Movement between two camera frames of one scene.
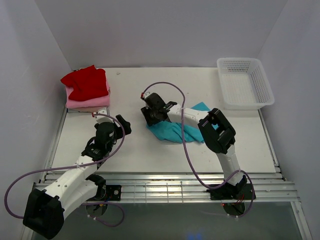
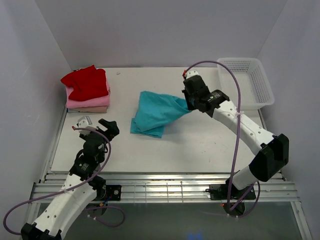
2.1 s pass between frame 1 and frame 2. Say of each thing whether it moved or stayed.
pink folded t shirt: stayed
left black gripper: moved
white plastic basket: stayed
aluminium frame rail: stayed
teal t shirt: moved
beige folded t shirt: stayed
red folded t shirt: stayed
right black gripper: moved
